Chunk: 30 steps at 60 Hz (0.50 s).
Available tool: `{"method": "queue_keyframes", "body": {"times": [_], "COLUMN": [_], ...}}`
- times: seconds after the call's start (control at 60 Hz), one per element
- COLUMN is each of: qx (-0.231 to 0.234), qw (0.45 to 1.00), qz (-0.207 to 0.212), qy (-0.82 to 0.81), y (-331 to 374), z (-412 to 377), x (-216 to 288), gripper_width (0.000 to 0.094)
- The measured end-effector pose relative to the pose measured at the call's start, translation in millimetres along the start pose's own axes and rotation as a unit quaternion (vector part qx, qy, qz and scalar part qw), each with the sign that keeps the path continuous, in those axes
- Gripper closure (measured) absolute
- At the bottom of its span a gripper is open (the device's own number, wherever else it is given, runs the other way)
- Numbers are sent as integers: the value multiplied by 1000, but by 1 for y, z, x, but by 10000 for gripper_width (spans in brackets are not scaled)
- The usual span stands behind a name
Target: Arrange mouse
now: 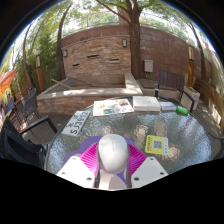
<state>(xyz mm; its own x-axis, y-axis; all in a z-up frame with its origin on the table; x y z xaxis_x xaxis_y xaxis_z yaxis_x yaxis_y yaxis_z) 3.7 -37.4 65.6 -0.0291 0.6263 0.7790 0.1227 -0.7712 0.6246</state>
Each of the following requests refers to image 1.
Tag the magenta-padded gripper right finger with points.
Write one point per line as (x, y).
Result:
(148, 170)

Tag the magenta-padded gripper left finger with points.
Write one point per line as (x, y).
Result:
(78, 170)

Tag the white computer mouse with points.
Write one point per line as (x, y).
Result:
(113, 153)

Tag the purple paw-shaped mouse pad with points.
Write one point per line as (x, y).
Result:
(88, 140)

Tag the yellow card with code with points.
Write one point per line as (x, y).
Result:
(156, 145)

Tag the white licence plate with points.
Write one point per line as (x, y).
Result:
(76, 123)

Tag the small white blue box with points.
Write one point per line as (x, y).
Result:
(167, 106)

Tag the large white flat box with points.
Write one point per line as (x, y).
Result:
(146, 103)

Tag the green packet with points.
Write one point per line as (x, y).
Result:
(182, 110)

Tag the colourful printed brochure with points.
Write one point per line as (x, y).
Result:
(112, 107)

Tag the black metal armchair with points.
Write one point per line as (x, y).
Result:
(216, 135)

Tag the stone raised bed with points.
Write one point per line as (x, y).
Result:
(83, 93)

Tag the black mesh chair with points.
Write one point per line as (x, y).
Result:
(30, 103)

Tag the white planter box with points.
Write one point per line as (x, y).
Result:
(193, 95)

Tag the dark wooden slatted chair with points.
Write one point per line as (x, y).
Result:
(170, 80)

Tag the wooden slat fence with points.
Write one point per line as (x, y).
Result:
(210, 96)

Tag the orange umbrella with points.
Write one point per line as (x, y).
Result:
(6, 81)

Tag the large tree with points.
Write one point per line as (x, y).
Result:
(136, 43)

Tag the grey electrical wall box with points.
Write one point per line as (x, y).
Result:
(148, 66)

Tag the wooden post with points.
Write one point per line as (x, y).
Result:
(190, 70)

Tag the wall lamp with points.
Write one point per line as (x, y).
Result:
(65, 53)
(124, 43)

